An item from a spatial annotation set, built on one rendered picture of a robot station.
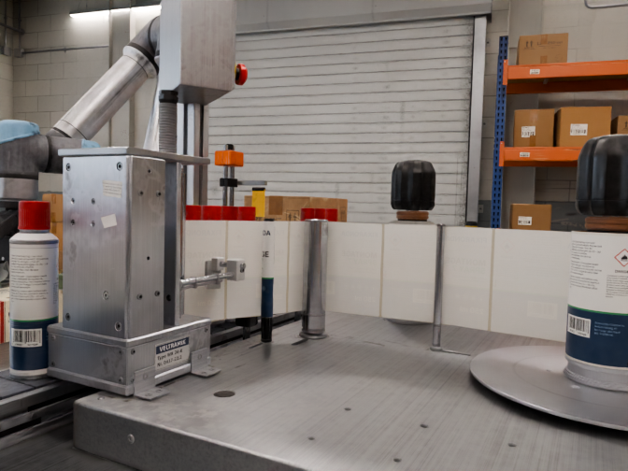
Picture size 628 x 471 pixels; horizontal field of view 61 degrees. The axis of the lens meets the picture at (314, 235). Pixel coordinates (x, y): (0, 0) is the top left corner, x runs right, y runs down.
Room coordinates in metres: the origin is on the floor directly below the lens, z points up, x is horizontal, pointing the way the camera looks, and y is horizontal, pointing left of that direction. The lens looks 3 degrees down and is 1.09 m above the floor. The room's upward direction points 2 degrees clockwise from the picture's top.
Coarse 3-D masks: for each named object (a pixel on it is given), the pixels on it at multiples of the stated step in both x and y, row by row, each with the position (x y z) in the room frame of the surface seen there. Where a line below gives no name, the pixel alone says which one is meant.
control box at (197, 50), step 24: (168, 0) 0.98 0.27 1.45; (192, 0) 0.91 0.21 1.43; (216, 0) 0.93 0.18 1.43; (168, 24) 0.98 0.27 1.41; (192, 24) 0.91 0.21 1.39; (216, 24) 0.93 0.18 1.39; (168, 48) 0.98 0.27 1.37; (192, 48) 0.91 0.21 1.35; (216, 48) 0.93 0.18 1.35; (168, 72) 0.97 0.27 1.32; (192, 72) 0.91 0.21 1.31; (216, 72) 0.93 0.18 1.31; (192, 96) 1.00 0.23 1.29; (216, 96) 0.99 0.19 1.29
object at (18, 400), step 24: (288, 312) 1.04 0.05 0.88; (216, 336) 0.84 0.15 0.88; (240, 336) 0.91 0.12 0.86; (72, 384) 0.61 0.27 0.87; (0, 408) 0.53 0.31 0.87; (24, 408) 0.56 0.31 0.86; (48, 408) 0.58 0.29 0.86; (72, 408) 0.62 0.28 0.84; (0, 432) 0.54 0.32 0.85; (24, 432) 0.55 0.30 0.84
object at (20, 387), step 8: (216, 328) 0.88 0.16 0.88; (224, 328) 0.88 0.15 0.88; (0, 376) 0.61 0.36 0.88; (8, 376) 0.61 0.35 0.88; (0, 384) 0.58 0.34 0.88; (8, 384) 0.58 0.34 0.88; (16, 384) 0.59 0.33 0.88; (24, 384) 0.59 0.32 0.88; (32, 384) 0.59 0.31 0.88; (40, 384) 0.59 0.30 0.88; (48, 384) 0.59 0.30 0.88; (0, 392) 0.56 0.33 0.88; (8, 392) 0.56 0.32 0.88; (16, 392) 0.56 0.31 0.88
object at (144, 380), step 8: (192, 352) 0.63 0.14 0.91; (200, 352) 0.65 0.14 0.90; (192, 360) 0.63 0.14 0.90; (200, 360) 0.65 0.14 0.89; (144, 368) 0.57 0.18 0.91; (152, 368) 0.58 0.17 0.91; (192, 368) 0.63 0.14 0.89; (200, 368) 0.65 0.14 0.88; (208, 368) 0.65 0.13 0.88; (216, 368) 0.65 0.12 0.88; (136, 376) 0.56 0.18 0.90; (144, 376) 0.56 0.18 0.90; (152, 376) 0.58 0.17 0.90; (208, 376) 0.63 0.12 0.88; (136, 384) 0.56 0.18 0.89; (144, 384) 0.57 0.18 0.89; (152, 384) 0.58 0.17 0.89; (136, 392) 0.56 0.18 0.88; (144, 392) 0.56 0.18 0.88; (152, 392) 0.56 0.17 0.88; (160, 392) 0.56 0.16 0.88; (168, 392) 0.57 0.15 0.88
